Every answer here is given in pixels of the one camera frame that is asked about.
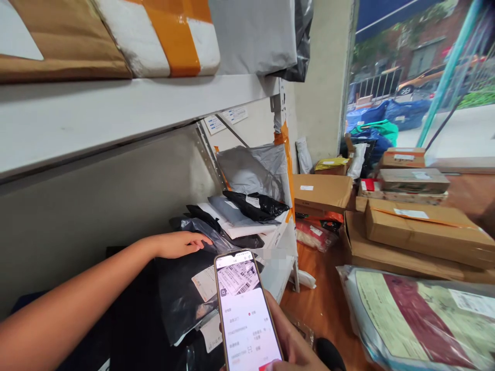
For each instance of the teal pole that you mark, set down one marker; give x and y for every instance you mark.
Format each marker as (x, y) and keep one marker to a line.
(448, 73)

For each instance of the long cardboard box orange tape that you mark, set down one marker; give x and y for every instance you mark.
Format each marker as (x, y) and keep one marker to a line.
(425, 232)

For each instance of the cardboard box red label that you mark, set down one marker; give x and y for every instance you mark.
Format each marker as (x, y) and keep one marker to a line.
(402, 158)

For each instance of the flat grey poly mailer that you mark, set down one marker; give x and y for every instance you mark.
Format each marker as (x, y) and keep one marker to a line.
(251, 34)

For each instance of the white blue label stickers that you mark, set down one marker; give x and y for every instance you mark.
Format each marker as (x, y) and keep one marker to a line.
(226, 118)

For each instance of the metal fence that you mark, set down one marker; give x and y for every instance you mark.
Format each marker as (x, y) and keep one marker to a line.
(377, 85)

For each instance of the blue sacks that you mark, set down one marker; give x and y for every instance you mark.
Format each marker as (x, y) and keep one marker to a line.
(402, 112)

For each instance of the white foam box orange tape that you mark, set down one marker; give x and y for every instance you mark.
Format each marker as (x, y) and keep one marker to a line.
(162, 34)

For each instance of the small white mailer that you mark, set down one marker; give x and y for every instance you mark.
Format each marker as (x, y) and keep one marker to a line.
(306, 279)

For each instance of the person's left fingers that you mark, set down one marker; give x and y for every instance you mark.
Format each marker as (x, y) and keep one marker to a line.
(199, 240)

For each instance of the tape-wrapped brown box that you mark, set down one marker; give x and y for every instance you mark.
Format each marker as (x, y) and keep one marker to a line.
(413, 179)

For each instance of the glossy black poly bag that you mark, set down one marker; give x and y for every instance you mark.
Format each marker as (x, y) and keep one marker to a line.
(301, 42)

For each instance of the large flat cardboard box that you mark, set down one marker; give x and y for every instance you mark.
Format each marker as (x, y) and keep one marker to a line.
(371, 251)

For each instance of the big black flat parcel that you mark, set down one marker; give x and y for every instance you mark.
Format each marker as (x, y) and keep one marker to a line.
(135, 328)

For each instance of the long white poly bag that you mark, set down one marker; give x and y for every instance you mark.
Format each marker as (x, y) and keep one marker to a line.
(357, 160)

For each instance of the smartphone with lit screen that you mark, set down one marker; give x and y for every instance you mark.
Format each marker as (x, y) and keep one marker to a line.
(247, 309)

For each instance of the large crumpled grey poly bag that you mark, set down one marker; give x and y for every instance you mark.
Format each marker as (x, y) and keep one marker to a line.
(251, 170)

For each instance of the black poly mailer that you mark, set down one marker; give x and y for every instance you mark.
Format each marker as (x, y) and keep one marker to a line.
(247, 241)

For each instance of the brown paper parcel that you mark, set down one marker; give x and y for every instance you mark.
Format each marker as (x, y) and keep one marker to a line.
(65, 42)

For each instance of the person's right hand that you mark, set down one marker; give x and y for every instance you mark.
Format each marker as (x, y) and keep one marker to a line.
(294, 348)

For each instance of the small grey flat mailer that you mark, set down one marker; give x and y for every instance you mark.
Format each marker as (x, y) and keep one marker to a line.
(232, 212)

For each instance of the dark translucent poly bag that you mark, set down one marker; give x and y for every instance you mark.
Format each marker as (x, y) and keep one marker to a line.
(210, 232)

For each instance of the floral patterned box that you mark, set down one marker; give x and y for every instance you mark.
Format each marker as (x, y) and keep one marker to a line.
(421, 198)

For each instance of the red and white box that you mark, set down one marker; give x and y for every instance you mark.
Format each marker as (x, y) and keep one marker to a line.
(370, 189)

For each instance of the cardboard box small white label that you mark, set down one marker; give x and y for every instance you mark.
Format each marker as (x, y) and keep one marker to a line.
(321, 193)

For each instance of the black poly bag white label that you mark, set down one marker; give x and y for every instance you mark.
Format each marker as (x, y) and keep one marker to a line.
(257, 205)

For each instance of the red orange snack packet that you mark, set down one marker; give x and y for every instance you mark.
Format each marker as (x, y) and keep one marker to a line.
(317, 232)

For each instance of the white poly mailer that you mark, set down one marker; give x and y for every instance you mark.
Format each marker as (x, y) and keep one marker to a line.
(247, 230)

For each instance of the green bag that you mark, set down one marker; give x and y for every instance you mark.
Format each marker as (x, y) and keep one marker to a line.
(381, 129)

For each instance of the person's left hand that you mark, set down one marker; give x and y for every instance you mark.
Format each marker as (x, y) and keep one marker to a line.
(176, 244)

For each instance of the dark blue bag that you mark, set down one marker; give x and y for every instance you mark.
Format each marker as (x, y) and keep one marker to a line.
(377, 145)

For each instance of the plastic-wrapped maroon parcel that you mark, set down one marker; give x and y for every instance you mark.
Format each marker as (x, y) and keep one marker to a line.
(421, 320)

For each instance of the large black parcel with label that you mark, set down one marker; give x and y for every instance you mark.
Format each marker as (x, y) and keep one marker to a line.
(181, 293)

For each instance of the yellow car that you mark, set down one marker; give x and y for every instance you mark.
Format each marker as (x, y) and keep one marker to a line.
(425, 79)

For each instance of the yellow parcel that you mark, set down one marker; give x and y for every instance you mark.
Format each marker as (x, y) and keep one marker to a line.
(330, 163)

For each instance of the narrow white mailer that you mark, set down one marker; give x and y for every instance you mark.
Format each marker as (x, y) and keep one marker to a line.
(304, 156)

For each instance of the white metal shelf unit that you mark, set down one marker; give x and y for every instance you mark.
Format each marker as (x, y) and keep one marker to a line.
(96, 116)

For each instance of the person's right thumb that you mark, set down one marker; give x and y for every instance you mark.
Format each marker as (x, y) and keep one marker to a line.
(274, 365)

